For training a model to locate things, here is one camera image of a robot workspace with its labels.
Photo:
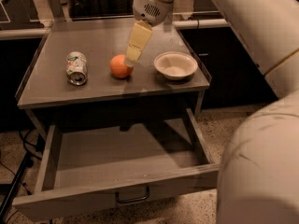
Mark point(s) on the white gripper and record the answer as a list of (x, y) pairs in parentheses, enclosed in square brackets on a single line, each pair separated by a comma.
[(149, 7)]

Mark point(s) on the orange fruit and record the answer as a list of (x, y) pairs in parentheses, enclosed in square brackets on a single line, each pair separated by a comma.
[(119, 68)]

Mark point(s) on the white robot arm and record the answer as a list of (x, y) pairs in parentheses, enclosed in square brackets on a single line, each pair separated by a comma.
[(258, 180)]

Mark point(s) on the open grey top drawer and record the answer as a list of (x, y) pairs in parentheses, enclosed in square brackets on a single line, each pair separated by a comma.
[(85, 162)]

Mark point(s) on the white bowl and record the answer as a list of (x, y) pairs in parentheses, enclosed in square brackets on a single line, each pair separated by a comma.
[(175, 65)]

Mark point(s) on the crushed soda can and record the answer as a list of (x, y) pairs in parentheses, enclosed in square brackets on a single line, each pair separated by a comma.
[(76, 69)]

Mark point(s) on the grey cabinet counter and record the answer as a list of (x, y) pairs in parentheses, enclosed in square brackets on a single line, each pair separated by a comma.
[(46, 84)]

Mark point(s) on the white horizontal rail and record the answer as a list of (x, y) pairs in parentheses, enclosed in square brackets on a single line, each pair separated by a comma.
[(200, 24)]

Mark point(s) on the black drawer handle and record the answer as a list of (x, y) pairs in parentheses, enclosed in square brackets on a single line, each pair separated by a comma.
[(132, 195)]

